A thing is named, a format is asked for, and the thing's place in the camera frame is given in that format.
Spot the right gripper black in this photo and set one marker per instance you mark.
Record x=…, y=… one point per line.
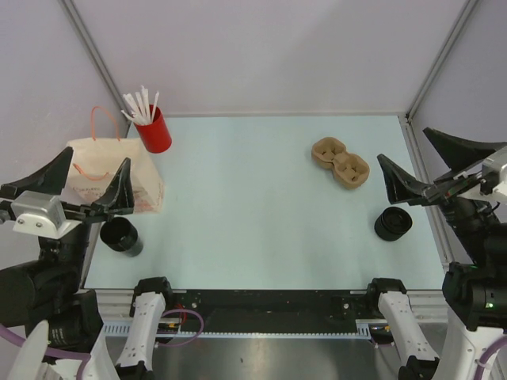
x=401, y=184

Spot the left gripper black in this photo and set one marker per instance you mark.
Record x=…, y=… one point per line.
x=119, y=195

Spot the white paper takeout bag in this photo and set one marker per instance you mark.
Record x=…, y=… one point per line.
x=96, y=160

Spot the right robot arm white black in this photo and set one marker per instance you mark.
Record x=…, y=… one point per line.
x=476, y=298

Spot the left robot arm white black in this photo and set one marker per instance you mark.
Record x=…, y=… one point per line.
x=46, y=291

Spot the black coffee cup left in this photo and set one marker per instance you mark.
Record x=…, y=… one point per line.
x=121, y=236

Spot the brown pulp cup carrier stack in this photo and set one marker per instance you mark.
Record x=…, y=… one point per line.
x=349, y=170

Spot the red plastic cup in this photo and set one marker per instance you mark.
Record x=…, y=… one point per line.
x=155, y=136

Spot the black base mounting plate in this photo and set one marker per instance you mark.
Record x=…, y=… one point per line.
x=295, y=312

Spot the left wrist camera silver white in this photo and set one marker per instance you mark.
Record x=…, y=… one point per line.
x=38, y=214

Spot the wrist camera silver white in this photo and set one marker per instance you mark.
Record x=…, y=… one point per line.
x=38, y=214
x=493, y=178

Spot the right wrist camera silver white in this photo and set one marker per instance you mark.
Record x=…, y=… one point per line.
x=493, y=178

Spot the aluminium frame post right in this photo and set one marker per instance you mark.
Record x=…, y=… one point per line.
x=442, y=56

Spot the aluminium frame post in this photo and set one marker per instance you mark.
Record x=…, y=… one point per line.
x=77, y=23
x=442, y=56

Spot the white slotted cable duct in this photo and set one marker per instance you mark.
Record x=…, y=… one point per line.
x=122, y=329

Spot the aluminium frame post left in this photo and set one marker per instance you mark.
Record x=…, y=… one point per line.
x=77, y=23

